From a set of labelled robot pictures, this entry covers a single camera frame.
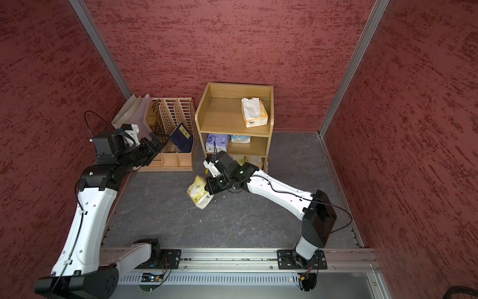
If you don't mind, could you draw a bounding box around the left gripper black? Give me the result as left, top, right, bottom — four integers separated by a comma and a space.
118, 132, 172, 170

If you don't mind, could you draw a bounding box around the yellow green tissue box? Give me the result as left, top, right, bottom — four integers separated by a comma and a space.
187, 176, 214, 209

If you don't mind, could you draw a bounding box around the purple tissue pack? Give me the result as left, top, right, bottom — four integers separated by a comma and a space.
205, 133, 229, 153

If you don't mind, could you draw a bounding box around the light blue tissue pack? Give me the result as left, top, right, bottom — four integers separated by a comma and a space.
230, 135, 251, 144

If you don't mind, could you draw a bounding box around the wooden three-tier shelf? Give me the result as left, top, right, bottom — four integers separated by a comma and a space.
195, 82, 275, 173

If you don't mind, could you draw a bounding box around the orange yellow tissue box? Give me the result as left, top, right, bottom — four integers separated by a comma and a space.
241, 97, 268, 128

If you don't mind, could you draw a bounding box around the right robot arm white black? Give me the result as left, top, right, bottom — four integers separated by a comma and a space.
203, 151, 337, 261

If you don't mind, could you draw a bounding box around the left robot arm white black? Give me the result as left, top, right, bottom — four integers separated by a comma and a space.
34, 124, 165, 299

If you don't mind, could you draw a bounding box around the beige tissue pack bottom shelf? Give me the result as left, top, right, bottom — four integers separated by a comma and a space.
245, 156, 264, 169

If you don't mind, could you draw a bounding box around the brown patterned folder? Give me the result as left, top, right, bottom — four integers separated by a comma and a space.
148, 98, 164, 135

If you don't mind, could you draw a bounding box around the dark blue book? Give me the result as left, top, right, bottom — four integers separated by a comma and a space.
170, 122, 194, 153

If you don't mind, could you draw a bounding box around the lilac paper folder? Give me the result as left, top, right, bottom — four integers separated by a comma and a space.
130, 94, 153, 140

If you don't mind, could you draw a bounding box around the beige plastic file organizer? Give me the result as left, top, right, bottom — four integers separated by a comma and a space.
139, 98, 199, 172

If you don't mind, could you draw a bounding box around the beige paper folder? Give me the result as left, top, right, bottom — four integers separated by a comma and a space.
112, 95, 143, 129

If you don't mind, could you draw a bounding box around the left aluminium corner profile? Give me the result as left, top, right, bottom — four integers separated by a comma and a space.
68, 0, 133, 99

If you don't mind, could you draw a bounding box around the aluminium corner profile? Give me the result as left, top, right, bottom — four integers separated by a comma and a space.
68, 0, 133, 99
319, 0, 390, 139

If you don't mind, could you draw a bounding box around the right aluminium corner profile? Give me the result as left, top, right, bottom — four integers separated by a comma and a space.
319, 0, 390, 139

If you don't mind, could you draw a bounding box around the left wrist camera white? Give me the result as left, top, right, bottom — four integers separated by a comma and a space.
118, 123, 140, 148

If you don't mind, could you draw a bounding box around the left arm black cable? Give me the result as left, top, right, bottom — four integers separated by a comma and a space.
83, 110, 113, 140

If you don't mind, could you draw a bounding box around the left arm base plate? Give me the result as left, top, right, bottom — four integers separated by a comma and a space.
146, 249, 182, 270

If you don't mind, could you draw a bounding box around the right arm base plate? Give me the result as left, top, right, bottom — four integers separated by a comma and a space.
277, 249, 327, 270

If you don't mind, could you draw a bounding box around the aluminium mounting rail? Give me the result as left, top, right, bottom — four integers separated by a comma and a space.
161, 248, 382, 273

